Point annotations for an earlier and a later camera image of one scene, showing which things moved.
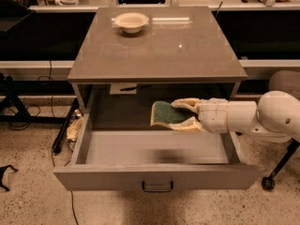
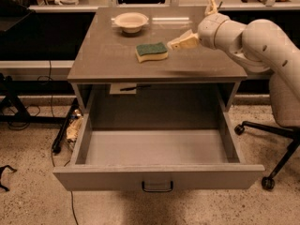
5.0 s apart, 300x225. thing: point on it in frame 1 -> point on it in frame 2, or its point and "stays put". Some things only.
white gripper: [213, 115] -> [208, 30]
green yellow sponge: [162, 112] -> [151, 52]
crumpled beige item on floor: [74, 125] stays put
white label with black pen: [125, 88] stays put
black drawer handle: [157, 190] stays put
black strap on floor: [2, 172] stays put
